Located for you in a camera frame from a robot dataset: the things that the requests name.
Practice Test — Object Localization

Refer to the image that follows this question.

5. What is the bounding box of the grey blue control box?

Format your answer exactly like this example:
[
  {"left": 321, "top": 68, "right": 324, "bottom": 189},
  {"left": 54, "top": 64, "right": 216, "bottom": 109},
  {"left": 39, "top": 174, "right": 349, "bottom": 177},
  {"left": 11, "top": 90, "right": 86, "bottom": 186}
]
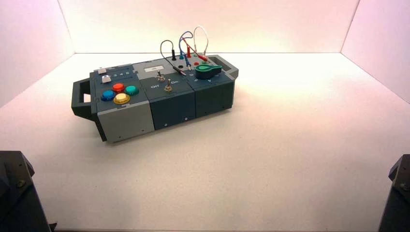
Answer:
[{"left": 71, "top": 55, "right": 240, "bottom": 144}]

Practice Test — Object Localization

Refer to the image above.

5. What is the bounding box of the green rotary knob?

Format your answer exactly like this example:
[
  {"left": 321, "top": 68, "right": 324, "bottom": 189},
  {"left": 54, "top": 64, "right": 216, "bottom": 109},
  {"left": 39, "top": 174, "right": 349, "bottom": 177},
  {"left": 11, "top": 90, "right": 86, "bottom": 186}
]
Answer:
[{"left": 195, "top": 64, "right": 223, "bottom": 80}]

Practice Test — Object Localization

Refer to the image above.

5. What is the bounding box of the yellow round push button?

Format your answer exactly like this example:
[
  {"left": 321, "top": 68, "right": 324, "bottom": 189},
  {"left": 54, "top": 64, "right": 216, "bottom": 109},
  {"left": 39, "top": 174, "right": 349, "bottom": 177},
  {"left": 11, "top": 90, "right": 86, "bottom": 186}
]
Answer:
[{"left": 113, "top": 93, "right": 131, "bottom": 105}]

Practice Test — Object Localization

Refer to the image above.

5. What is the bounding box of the white red banana plug cable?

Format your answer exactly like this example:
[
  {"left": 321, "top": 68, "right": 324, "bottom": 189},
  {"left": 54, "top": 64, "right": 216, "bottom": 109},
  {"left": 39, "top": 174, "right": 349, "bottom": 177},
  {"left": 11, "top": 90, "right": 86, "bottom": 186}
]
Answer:
[{"left": 181, "top": 26, "right": 209, "bottom": 62}]

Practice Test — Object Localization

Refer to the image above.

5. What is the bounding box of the blue banana plug cable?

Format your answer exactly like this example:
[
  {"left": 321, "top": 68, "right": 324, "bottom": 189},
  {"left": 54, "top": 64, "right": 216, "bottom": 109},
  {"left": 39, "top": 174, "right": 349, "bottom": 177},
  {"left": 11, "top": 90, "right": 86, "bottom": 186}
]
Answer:
[{"left": 179, "top": 31, "right": 194, "bottom": 72}]

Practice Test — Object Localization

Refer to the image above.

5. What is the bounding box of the black banana plug cable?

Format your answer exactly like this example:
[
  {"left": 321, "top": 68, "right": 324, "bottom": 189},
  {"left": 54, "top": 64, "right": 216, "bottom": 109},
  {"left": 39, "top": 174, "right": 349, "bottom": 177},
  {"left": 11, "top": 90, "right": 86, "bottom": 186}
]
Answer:
[{"left": 160, "top": 40, "right": 187, "bottom": 76}]

